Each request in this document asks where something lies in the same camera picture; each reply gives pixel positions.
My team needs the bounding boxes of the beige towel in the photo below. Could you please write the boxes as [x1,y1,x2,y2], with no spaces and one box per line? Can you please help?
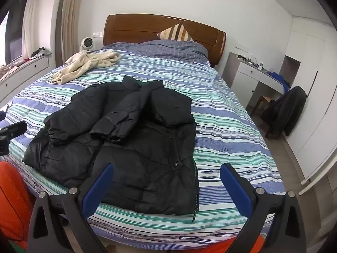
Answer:
[51,51,120,85]

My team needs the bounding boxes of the dark cloth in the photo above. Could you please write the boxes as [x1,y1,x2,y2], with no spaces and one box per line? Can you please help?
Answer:
[30,47,52,58]

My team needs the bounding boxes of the wooden headboard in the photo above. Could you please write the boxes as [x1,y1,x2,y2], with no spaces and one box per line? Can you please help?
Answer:
[103,14,227,67]

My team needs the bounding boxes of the black puffer jacket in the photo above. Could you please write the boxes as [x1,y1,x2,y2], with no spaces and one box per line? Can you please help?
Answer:
[22,75,198,222]

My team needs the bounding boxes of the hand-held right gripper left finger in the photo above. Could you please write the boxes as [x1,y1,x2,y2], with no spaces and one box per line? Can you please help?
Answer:
[27,163,116,253]

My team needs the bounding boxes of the wooden chair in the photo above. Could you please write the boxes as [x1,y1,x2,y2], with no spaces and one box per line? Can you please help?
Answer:
[250,95,287,140]

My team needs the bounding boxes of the white round camera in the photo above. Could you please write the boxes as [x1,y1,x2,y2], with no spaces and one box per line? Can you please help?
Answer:
[80,37,96,52]

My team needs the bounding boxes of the white sheer curtain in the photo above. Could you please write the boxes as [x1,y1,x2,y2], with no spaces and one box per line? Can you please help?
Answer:
[22,0,43,56]

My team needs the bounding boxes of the beige curtain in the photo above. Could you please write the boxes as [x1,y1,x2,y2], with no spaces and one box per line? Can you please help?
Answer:
[62,0,85,65]

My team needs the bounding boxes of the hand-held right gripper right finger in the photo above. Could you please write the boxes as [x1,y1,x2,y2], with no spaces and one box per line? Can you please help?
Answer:
[220,163,308,253]

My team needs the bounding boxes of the blue checked pillow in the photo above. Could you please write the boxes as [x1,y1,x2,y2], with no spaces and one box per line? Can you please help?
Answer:
[101,39,209,64]

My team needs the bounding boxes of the blue cloth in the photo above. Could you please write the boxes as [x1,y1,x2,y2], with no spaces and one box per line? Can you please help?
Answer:
[269,71,291,91]

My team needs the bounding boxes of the bed with striped sheet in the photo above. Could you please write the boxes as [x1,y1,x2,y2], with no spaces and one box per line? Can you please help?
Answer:
[0,42,286,248]

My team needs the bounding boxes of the brown striped pillow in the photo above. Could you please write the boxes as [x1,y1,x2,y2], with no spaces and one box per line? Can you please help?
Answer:
[157,23,195,42]

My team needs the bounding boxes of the cluster of small toiletries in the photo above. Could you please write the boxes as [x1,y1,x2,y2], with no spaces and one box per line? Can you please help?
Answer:
[235,54,264,69]

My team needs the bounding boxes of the black coat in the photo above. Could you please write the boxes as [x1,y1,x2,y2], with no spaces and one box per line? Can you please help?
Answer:
[262,86,307,137]

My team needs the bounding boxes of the white drawer cabinet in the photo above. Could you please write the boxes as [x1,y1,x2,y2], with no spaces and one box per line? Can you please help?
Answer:
[0,54,50,103]

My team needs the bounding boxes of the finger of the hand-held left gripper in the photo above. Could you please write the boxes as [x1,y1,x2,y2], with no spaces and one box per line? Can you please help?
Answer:
[0,121,27,140]

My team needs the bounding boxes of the white desk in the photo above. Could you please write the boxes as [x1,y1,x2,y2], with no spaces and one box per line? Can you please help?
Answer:
[228,51,290,111]

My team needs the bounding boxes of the orange pants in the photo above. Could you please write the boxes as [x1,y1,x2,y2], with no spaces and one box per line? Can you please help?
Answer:
[0,161,264,253]

